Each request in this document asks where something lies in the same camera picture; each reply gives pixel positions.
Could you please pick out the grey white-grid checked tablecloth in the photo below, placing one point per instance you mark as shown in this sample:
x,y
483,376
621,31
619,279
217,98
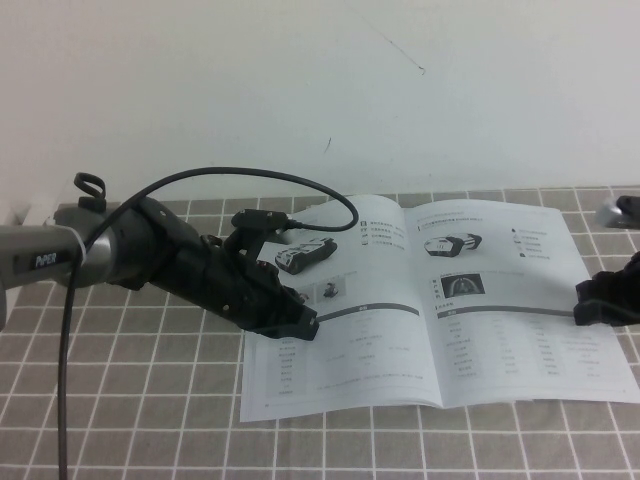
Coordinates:
x,y
150,400

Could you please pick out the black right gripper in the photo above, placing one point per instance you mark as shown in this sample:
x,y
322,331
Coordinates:
x,y
627,285

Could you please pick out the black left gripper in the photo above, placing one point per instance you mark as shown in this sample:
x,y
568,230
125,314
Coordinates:
x,y
230,285

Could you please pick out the silver black Piper left arm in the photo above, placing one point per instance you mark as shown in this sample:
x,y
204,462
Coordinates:
x,y
130,245

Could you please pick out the white product catalogue book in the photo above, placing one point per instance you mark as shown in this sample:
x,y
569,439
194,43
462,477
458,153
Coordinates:
x,y
500,340

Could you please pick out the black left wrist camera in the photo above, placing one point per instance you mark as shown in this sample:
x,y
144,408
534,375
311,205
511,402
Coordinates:
x,y
257,218

